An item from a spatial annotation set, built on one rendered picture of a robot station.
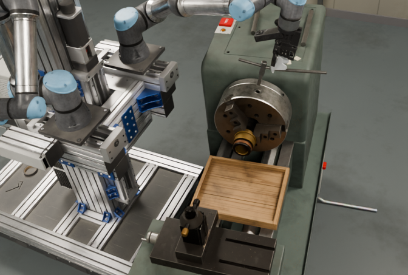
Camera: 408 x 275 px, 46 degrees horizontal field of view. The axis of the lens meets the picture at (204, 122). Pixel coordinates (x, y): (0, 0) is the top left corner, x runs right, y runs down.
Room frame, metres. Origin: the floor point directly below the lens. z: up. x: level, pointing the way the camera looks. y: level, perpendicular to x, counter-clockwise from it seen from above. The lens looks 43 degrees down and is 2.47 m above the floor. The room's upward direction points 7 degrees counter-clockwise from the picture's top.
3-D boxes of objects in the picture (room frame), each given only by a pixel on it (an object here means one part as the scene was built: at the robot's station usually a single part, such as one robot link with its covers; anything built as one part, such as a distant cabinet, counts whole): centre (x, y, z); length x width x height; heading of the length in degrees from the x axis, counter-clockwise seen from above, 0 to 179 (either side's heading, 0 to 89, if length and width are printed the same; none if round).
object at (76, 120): (1.55, 0.55, 1.21); 0.15 x 0.15 x 0.10
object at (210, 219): (1.01, 0.08, 1.00); 0.20 x 0.10 x 0.05; 158
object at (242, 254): (0.96, 0.03, 0.95); 0.43 x 0.18 x 0.04; 68
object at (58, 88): (1.55, 0.55, 1.33); 0.13 x 0.12 x 0.14; 81
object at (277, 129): (1.40, -0.26, 1.09); 0.12 x 0.11 x 0.05; 68
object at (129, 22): (1.98, 0.29, 1.33); 0.13 x 0.12 x 0.14; 131
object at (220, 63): (1.88, -0.34, 1.06); 0.59 x 0.48 x 0.39; 158
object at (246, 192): (1.27, -0.12, 0.89); 0.36 x 0.30 x 0.04; 68
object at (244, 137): (1.36, -0.15, 1.08); 0.09 x 0.09 x 0.09; 68
